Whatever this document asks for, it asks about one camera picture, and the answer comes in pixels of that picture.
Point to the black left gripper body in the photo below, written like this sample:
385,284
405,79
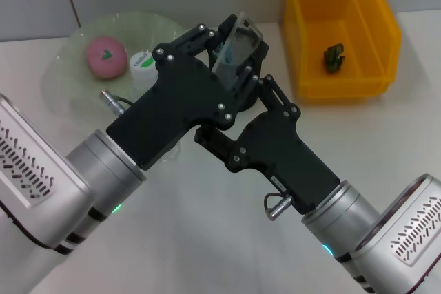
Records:
172,108

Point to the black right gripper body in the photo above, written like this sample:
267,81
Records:
279,153

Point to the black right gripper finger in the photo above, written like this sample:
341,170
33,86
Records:
213,139
279,97

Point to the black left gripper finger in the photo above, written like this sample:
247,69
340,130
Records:
193,39
260,60

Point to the clear plastic ruler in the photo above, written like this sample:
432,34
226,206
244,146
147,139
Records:
246,36

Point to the blue scissors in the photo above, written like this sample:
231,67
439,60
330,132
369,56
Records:
225,56

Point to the clear green-label water bottle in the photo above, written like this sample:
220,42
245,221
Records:
143,70

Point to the green plastic wrapper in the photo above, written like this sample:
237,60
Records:
332,58

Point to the pink peach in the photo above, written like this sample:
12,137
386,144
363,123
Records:
105,58

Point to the black mesh pen holder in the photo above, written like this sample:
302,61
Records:
248,105

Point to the green glass fruit plate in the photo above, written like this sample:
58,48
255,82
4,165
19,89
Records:
86,87

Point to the yellow plastic bin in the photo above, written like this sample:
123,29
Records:
310,15

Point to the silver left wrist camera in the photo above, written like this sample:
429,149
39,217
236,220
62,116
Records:
31,163

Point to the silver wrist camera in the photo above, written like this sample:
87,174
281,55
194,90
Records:
31,163
410,235

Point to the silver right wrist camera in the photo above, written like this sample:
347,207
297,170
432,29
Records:
410,235

